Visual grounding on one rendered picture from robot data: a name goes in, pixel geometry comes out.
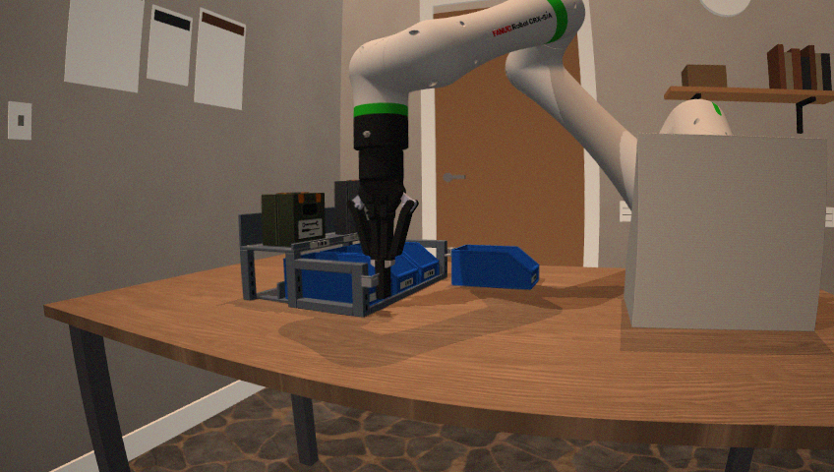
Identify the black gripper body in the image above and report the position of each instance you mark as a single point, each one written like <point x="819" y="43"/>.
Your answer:
<point x="386" y="165"/>

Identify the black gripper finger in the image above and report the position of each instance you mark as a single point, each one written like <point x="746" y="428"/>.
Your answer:
<point x="362" y="226"/>
<point x="392" y="246"/>

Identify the blue bin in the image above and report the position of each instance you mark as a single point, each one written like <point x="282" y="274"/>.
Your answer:
<point x="493" y="266"/>
<point x="422" y="258"/>
<point x="403" y="272"/>
<point x="332" y="286"/>

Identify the grey metal shelf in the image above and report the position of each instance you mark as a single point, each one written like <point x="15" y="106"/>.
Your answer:
<point x="251" y="234"/>

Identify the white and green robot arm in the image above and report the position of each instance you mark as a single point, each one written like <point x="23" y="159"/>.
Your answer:
<point x="436" y="53"/>

